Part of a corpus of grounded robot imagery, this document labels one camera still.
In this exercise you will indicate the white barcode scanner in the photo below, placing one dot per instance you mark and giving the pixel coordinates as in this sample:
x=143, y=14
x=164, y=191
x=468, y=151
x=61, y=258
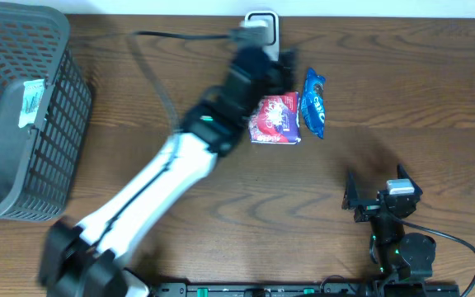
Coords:
x=269, y=22

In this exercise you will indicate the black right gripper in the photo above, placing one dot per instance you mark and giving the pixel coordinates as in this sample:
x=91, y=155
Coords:
x=368, y=208

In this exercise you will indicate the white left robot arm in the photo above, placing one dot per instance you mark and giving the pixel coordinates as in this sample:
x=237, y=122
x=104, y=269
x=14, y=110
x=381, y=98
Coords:
x=91, y=258

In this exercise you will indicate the grey plastic basket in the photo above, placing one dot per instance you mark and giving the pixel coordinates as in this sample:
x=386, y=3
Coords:
x=45, y=107

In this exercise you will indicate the green wet wipes pack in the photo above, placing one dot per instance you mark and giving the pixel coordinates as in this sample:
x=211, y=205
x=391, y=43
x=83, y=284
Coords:
x=31, y=99

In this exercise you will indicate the blue Oreo cookie pack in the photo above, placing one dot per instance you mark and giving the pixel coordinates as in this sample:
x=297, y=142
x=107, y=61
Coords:
x=312, y=105

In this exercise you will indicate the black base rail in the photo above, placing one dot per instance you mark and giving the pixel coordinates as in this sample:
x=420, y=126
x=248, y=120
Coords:
x=175, y=289

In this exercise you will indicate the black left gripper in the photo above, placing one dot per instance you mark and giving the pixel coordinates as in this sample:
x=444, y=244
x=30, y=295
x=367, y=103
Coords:
x=276, y=73

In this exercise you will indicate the red purple pad pack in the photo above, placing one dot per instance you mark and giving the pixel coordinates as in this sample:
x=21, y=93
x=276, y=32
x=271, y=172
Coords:
x=276, y=120

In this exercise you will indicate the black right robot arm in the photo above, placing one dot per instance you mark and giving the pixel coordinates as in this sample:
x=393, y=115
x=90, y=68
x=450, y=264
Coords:
x=404, y=256

